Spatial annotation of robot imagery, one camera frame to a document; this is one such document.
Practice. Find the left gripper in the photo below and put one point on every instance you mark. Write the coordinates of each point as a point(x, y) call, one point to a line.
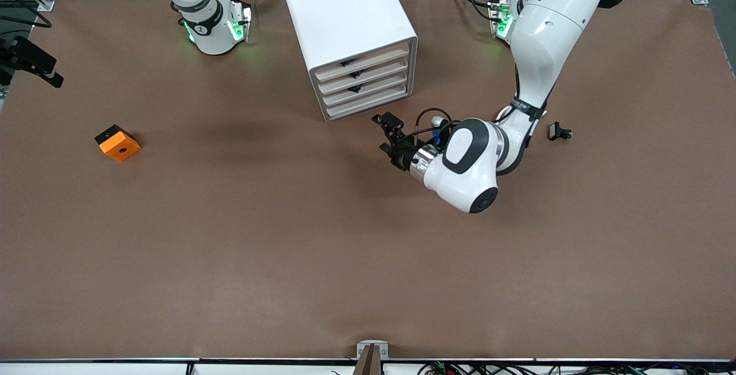
point(403, 154)

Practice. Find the brown table mat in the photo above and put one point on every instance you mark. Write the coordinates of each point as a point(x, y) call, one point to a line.
point(368, 248)

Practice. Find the orange and black button box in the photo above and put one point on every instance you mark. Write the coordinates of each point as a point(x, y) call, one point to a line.
point(122, 148)

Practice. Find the brown tapered bar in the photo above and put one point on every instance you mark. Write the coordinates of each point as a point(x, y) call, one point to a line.
point(368, 363)

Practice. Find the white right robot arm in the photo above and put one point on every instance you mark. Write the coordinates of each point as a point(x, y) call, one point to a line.
point(213, 41)

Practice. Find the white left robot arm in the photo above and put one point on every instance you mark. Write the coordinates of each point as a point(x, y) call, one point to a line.
point(540, 30)

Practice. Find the small black clip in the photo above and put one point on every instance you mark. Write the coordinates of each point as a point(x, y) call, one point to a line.
point(555, 131)

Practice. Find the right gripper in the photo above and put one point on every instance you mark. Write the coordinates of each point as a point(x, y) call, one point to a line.
point(25, 53)

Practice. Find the white drawer cabinet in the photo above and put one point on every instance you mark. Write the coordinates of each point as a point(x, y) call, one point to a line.
point(339, 12)

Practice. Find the grey metal bracket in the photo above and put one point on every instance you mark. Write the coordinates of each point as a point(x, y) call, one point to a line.
point(372, 344)

